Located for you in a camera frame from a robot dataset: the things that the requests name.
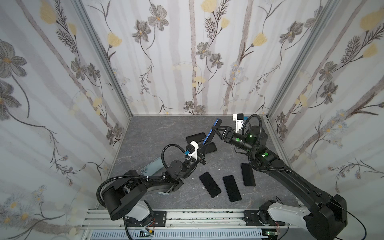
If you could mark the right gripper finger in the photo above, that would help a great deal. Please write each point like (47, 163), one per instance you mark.
(219, 129)
(222, 134)

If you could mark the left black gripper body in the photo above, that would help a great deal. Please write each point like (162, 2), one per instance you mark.
(199, 160)

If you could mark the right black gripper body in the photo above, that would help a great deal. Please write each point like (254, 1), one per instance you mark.
(226, 133)

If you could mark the black phone case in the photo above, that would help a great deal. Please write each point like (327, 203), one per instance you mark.
(198, 138)
(211, 148)

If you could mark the black phone with blue edge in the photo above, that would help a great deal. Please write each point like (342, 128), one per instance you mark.
(212, 132)

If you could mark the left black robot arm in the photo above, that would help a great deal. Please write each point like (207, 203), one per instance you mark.
(120, 194)

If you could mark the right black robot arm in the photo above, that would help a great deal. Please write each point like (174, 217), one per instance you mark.
(323, 215)

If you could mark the left black phone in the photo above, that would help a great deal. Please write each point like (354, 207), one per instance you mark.
(210, 185)

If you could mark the right black phone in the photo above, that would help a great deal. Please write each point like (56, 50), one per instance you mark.
(248, 175)

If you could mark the upper translucent green case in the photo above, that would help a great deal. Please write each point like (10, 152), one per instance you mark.
(152, 168)

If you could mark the translucent green case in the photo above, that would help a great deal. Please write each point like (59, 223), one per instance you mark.
(152, 168)
(163, 193)

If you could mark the middle black phone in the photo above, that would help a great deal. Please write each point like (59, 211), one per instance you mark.
(232, 189)

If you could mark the lower translucent green case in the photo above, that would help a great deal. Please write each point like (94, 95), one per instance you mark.
(163, 193)

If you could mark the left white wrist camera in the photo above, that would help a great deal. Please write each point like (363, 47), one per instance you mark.
(192, 151)

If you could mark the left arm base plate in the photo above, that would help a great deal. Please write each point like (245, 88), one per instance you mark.
(156, 218)

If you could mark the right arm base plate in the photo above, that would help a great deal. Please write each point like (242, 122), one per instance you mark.
(252, 217)

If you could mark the white perforated cable duct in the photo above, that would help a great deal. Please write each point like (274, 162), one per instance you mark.
(186, 234)

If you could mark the aluminium mounting rail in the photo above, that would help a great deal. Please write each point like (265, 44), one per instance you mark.
(186, 219)

